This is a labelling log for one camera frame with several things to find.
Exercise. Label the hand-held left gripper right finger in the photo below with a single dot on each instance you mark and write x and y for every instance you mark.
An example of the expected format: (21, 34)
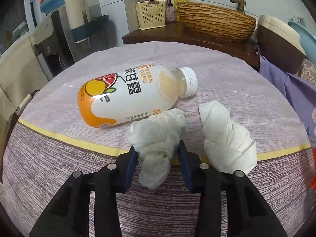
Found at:
(186, 167)

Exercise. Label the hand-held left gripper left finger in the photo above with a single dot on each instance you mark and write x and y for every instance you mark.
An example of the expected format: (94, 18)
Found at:
(129, 170)

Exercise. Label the twisted white tissue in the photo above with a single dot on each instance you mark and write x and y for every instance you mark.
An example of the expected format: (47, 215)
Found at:
(227, 133)

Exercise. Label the striped purple-grey tablecloth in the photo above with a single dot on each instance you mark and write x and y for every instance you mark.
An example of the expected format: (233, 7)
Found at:
(61, 158)

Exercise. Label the white and orange drink bottle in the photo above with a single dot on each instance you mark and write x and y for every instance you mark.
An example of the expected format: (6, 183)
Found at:
(123, 98)

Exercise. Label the purple floral cloth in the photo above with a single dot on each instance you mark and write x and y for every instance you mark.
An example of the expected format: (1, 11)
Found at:
(291, 91)

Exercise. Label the dark brown wooden counter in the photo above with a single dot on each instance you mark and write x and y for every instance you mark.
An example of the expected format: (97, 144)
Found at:
(160, 35)

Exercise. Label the brown woven basket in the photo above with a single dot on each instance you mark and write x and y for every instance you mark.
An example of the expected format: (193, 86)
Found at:
(214, 22)

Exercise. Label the grey water dispenser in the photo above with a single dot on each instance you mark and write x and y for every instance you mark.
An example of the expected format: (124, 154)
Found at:
(54, 42)

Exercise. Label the brown and beige rice cooker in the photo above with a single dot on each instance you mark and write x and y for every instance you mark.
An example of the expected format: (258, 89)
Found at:
(276, 47)

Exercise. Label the small purple pump bottle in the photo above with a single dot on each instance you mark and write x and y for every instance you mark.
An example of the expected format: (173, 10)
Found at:
(170, 14)

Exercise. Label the beige perforated utensil holder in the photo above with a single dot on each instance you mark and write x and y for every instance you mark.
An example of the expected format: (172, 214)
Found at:
(149, 16)

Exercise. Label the grey cutting board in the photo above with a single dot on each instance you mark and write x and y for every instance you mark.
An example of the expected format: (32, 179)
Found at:
(93, 7)

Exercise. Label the beige cutting board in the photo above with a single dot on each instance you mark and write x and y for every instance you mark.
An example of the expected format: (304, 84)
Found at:
(74, 9)

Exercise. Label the bamboo style faucet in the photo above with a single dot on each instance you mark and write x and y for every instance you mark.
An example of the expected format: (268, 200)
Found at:
(240, 1)

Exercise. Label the light blue plate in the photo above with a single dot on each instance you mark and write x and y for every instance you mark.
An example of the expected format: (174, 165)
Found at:
(303, 34)

